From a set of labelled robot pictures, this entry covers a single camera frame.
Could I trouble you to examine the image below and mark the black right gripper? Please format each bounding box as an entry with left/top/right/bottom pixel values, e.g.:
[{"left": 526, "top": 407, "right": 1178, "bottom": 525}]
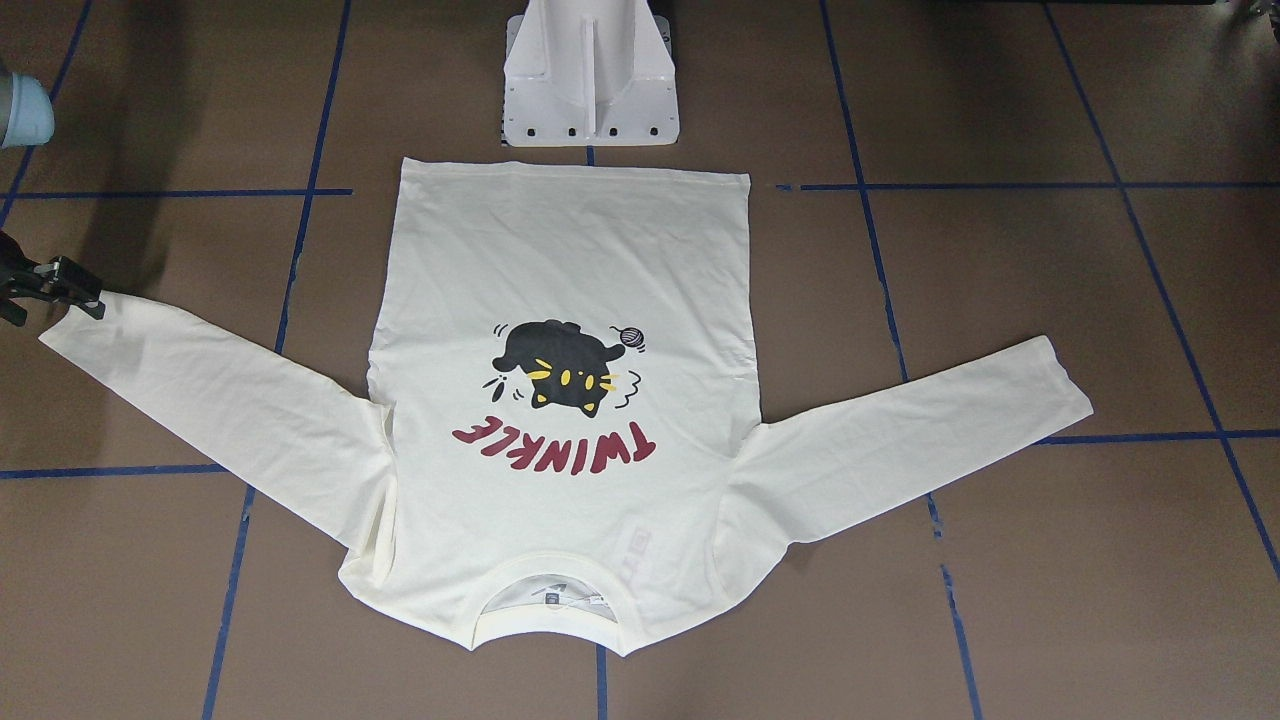
[{"left": 1, "top": 232, "right": 106, "bottom": 327}]

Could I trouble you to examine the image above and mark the cream long-sleeve Twinkle shirt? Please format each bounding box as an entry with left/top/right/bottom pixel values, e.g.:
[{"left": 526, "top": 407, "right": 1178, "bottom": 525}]
[{"left": 40, "top": 159, "right": 1093, "bottom": 656}]

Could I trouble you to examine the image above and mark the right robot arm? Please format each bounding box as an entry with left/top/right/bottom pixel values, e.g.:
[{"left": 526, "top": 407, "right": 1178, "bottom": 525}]
[{"left": 1, "top": 67, "right": 106, "bottom": 327}]

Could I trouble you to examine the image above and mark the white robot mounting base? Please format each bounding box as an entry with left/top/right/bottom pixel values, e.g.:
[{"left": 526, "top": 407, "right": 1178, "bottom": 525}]
[{"left": 500, "top": 1, "right": 681, "bottom": 149}]

